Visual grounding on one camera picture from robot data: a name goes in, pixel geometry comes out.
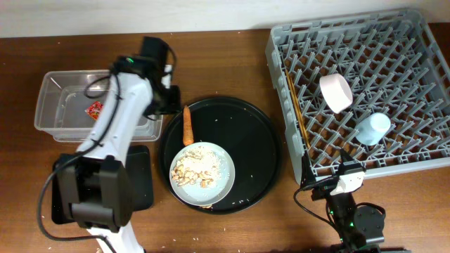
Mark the grey dishwasher rack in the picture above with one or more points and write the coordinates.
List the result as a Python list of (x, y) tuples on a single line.
[(392, 64)]

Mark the rice and food scraps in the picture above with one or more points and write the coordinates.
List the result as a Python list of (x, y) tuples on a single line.
[(197, 166)]

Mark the light blue cup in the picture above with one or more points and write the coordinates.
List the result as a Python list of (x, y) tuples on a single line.
[(372, 129)]

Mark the wooden chopstick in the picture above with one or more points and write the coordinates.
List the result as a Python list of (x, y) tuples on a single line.
[(299, 109), (296, 110)]

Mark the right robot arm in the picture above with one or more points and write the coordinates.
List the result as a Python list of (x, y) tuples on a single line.
[(359, 225)]

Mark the grey plate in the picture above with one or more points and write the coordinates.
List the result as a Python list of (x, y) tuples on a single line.
[(196, 196)]

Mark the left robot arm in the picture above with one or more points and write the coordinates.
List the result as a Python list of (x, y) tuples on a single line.
[(92, 187)]

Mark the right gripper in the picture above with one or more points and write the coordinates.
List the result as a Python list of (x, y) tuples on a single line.
[(309, 175)]

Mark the rectangular black tray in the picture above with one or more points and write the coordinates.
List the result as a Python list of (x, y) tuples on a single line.
[(139, 173)]

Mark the round black tray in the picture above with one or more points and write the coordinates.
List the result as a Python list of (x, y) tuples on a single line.
[(250, 138)]

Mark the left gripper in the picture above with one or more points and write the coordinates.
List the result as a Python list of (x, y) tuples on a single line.
[(169, 104)]

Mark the red snack wrapper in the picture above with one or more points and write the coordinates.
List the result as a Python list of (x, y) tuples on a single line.
[(94, 110)]

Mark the clear plastic bin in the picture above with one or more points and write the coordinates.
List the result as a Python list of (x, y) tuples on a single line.
[(61, 105)]

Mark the orange carrot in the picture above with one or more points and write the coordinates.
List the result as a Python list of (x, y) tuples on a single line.
[(188, 138)]

